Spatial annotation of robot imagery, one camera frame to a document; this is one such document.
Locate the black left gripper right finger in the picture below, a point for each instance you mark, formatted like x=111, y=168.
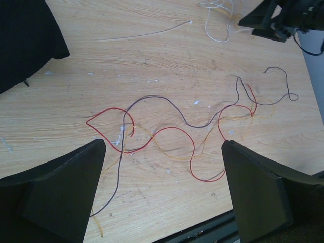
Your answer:
x=272, y=202

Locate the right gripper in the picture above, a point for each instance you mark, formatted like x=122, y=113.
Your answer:
x=304, y=15

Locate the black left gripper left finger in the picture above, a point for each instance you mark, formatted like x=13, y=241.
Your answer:
x=52, y=202

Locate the grey zip tie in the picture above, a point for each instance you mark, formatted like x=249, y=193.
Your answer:
x=143, y=35

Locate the black cloth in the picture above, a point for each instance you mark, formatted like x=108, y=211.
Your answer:
x=30, y=37

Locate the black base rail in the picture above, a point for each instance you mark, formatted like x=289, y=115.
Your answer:
x=221, y=228

